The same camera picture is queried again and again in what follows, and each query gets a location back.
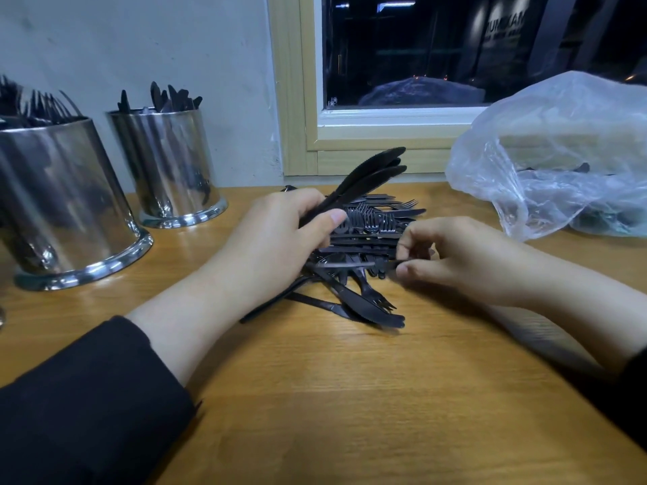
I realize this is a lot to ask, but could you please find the person's right hand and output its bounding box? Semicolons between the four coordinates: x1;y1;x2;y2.
392;217;528;310

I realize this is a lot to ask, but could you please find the person's left hand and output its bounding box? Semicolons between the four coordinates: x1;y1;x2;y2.
207;189;350;317

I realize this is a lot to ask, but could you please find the pile of black plastic cutlery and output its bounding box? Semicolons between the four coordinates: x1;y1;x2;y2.
241;185;428;331

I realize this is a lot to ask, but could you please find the black plastic knife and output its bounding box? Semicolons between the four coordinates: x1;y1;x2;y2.
301;164;408;228

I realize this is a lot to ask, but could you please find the bunch of black cutlery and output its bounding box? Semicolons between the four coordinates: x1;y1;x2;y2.
303;146;408;223

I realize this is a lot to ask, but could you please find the bunch of black knives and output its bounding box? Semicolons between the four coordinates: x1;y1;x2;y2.
114;82;204;114

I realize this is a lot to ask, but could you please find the bunch of black forks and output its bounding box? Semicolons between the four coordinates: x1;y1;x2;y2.
0;75;88;129

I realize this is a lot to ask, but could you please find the person's right forearm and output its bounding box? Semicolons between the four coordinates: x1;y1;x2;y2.
505;249;647;451

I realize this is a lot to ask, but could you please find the person's left forearm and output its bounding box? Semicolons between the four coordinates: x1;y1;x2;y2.
0;282;254;485

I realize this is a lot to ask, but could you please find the clear plastic bag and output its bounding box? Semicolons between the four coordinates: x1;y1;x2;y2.
445;71;647;241

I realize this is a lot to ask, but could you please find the dark parked car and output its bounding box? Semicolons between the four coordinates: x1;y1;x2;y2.
359;77;487;108

